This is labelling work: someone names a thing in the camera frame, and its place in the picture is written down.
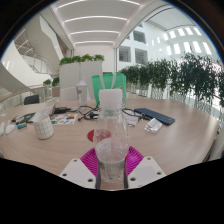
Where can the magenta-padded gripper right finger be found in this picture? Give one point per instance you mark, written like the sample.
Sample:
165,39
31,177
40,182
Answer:
146,170

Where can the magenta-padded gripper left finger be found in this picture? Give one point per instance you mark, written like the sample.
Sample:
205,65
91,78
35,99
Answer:
76,171

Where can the clear plastic water bottle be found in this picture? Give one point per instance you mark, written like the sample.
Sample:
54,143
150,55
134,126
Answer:
111,133

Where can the flat round red coaster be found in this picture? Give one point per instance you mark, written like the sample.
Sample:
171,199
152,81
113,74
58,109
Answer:
90,135

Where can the clear plastic packet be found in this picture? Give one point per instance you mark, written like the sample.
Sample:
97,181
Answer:
153,125

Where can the white paper tag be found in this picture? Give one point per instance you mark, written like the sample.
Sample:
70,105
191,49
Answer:
132,120

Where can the colourful sticker sheet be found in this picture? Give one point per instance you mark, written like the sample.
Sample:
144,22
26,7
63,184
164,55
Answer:
65,119

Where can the dark blue keyboard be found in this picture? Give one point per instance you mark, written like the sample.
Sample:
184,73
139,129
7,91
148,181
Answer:
155,116

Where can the white grid-pattern mug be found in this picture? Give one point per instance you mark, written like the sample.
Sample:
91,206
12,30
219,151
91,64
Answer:
43,127

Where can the black power adapter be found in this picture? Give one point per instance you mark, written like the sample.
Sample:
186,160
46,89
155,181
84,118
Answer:
61,109

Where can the open booklet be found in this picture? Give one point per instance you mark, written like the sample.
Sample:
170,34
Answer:
45,111

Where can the blue-green marker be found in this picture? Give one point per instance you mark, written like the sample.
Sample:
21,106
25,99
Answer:
22,125

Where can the black wallet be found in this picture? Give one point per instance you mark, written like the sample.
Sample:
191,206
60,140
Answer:
25,118

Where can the clear tumbler with white lid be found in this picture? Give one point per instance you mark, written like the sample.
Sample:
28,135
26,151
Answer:
81,95

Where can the white chair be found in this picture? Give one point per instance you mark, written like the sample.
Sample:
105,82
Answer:
68,94

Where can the white computer mouse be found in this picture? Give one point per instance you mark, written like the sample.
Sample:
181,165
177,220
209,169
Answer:
10,129

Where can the black chair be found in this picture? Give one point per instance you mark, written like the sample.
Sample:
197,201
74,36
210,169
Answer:
31,99

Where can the small potted plant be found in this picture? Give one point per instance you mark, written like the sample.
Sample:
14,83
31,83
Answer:
55,81
47,82

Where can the green tote bag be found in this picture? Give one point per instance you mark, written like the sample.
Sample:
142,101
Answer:
117,81

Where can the glass railing with wooden handrail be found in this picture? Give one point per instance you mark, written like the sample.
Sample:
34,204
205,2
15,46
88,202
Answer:
16,98

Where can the white cabinet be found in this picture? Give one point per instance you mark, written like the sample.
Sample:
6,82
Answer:
70,76

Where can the hedge of green plants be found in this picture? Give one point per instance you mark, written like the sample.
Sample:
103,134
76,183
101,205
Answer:
186,75

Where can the green plants atop cabinet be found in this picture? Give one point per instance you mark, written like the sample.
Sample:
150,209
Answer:
81,59

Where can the ceiling light strips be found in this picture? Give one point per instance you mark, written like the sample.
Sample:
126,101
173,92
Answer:
95,32

